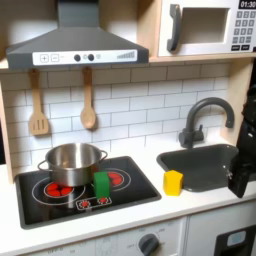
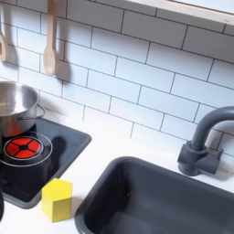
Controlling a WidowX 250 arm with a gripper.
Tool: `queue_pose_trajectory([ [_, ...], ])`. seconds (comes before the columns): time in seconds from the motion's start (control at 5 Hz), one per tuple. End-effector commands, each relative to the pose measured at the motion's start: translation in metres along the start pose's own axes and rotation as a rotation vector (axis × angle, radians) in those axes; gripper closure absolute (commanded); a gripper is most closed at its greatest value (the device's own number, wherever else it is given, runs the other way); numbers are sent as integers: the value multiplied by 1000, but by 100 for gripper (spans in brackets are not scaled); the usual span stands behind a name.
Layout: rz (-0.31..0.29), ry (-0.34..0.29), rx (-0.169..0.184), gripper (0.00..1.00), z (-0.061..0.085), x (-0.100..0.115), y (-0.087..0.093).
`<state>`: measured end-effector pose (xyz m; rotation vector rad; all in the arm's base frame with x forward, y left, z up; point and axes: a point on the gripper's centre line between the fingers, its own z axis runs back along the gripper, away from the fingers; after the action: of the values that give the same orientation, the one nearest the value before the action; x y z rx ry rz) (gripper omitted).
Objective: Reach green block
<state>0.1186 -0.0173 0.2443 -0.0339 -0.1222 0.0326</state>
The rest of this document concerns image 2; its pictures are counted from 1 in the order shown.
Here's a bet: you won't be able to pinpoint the black stove top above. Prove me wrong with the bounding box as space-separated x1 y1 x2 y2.
0 117 92 210

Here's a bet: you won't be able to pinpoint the yellow hexagonal block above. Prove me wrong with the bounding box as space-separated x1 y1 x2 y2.
41 177 74 223

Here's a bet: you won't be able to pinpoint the wooden spoon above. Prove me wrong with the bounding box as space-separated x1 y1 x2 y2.
42 0 59 77

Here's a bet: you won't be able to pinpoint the steel cooking pot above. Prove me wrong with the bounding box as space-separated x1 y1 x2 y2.
0 80 47 139

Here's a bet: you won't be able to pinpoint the dark grey sink basin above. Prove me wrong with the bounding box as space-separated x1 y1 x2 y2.
74 155 234 234

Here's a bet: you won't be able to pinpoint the dark grey tap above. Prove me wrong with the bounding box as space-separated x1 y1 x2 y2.
176 105 234 177

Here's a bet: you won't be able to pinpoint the wooden slotted spatula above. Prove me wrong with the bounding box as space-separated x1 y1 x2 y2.
0 30 7 62

